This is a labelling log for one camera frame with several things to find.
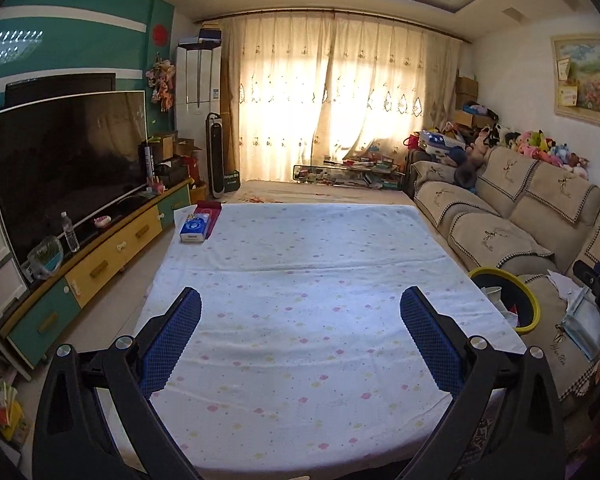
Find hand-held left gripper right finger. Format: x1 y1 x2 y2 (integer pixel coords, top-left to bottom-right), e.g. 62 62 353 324
399 286 568 480

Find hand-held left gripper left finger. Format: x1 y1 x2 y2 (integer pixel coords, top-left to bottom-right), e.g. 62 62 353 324
32 286 203 480

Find black bin with yellow rim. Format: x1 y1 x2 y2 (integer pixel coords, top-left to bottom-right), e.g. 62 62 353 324
467 266 542 336

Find white crumpled paper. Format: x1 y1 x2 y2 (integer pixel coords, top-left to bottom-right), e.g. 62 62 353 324
547 270 586 306

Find blue plastic bag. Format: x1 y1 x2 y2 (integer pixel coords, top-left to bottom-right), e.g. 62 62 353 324
562 292 600 361

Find yellow and green television cabinet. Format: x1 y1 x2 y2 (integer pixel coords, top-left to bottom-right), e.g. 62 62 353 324
0 180 193 368

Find blue tissue pack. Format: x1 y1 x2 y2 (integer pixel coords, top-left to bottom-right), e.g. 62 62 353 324
179 212 212 244

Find beige sofa with covers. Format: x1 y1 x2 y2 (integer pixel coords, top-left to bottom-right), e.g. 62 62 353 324
410 145 600 416

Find white dotted tablecloth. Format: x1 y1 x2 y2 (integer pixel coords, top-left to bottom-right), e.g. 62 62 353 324
135 202 528 473

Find flat red box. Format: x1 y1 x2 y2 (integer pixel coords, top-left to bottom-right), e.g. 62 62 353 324
194 200 224 238

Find clear water bottle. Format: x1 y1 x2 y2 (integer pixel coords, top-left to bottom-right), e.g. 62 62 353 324
60 211 81 253

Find row of plush toys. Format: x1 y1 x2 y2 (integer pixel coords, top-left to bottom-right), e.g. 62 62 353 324
467 125 591 181

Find tall black box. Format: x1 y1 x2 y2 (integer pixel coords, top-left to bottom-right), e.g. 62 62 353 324
139 140 157 186

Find glass coffee table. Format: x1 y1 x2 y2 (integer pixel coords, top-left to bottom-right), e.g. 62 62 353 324
292 157 406 191

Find pile of colourful booklets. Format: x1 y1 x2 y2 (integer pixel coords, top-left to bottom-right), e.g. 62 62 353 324
0 377 26 446

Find black tower fan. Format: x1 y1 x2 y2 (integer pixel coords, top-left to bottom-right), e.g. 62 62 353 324
206 112 228 199

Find floral floor mat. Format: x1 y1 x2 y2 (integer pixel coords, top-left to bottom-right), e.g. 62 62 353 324
237 179 416 206

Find open cardboard boxes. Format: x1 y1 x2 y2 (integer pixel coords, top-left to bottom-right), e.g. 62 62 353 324
147 132 203 161

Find pile of bags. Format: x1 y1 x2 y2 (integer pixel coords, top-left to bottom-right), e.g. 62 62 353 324
405 127 473 161

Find large curved television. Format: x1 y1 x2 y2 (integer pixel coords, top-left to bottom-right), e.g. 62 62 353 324
0 90 150 266

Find stacked cardboard boxes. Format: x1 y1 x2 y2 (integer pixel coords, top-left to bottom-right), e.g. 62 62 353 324
452 76 496 128

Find white standing air conditioner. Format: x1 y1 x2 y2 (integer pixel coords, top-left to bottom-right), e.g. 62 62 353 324
175 40 224 186

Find cream embroidered curtain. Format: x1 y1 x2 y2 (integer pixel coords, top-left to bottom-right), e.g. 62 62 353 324
220 12 341 183
320 15 463 166

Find hanging artificial flowers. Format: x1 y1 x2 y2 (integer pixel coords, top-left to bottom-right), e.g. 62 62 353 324
145 52 176 113

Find flat black television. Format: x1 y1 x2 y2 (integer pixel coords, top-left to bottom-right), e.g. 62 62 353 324
5 72 117 108

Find curtain rod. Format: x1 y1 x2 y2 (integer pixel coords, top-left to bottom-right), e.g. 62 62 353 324
195 8 468 43

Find framed wall picture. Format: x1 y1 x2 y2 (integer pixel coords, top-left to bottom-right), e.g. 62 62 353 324
550 34 600 123

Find shiny wall sticker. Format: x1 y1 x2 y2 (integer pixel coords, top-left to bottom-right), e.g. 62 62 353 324
0 27 46 58

